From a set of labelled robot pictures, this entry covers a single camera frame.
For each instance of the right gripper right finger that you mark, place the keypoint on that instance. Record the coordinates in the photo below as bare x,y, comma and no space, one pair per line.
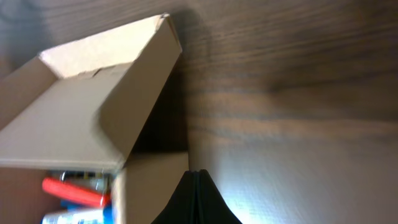
211,207

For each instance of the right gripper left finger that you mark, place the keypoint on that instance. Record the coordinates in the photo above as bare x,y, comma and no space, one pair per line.
180,209

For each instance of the blue whiteboard marker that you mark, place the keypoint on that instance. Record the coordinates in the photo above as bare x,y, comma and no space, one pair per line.
81,216

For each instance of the cardboard box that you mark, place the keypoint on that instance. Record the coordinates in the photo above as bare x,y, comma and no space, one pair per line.
82,106

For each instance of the blue magnetic whiteboard eraser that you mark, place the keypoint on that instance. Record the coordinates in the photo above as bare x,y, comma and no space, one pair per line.
69,205

